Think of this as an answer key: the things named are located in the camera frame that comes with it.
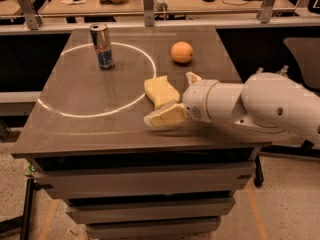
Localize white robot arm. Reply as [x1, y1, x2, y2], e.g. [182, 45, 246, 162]
[144, 71, 320, 144]

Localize metal bracket post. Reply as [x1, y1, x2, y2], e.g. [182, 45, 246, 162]
[17, 0, 43, 30]
[143, 0, 154, 27]
[257, 0, 276, 24]

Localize grey drawer cabinet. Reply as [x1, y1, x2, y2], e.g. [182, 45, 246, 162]
[12, 26, 268, 239]

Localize yellow wavy sponge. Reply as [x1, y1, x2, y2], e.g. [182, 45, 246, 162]
[144, 76, 180, 109]

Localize orange fruit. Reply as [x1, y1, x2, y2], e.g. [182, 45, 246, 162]
[171, 42, 193, 63]

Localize middle metal bracket post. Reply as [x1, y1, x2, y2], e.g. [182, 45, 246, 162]
[143, 0, 154, 27]

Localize silver blue energy drink can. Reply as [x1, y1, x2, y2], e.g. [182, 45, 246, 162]
[90, 24, 114, 70]

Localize white power strip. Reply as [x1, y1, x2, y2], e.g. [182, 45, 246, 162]
[154, 0, 167, 11]

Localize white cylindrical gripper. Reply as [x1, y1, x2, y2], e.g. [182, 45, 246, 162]
[143, 72, 244, 127]

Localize right metal bracket post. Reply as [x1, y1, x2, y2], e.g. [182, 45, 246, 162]
[257, 0, 276, 24]

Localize left metal bracket post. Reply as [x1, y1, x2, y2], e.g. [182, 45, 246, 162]
[17, 0, 43, 30]

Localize right clear plastic bottle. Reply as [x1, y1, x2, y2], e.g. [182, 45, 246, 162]
[280, 65, 289, 75]

